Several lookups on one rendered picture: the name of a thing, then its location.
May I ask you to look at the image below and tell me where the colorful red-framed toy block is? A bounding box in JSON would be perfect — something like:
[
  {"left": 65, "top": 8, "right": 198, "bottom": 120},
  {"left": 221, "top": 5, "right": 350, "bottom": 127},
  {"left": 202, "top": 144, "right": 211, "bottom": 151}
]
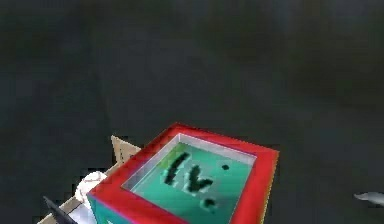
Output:
[{"left": 86, "top": 122, "right": 280, "bottom": 224}]

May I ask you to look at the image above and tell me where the tan wooden shelf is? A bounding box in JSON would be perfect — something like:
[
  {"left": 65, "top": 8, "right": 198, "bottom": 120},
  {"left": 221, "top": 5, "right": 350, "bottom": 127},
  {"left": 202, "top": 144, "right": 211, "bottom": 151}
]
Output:
[{"left": 35, "top": 134, "right": 142, "bottom": 224}]

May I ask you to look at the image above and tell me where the white baseball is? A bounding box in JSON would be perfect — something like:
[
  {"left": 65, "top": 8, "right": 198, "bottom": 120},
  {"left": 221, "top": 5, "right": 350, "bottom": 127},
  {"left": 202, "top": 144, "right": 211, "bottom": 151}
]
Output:
[{"left": 74, "top": 170, "right": 108, "bottom": 210}]

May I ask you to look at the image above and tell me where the black flat object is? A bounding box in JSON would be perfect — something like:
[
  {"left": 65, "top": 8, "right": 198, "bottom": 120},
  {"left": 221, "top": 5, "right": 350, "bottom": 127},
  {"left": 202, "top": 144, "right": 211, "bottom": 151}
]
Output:
[{"left": 42, "top": 195, "right": 78, "bottom": 224}]

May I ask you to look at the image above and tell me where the grey curved object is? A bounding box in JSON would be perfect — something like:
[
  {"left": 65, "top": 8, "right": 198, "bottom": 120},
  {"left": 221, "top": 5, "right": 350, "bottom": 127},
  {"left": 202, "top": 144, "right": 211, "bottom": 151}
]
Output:
[{"left": 353, "top": 191, "right": 384, "bottom": 207}]

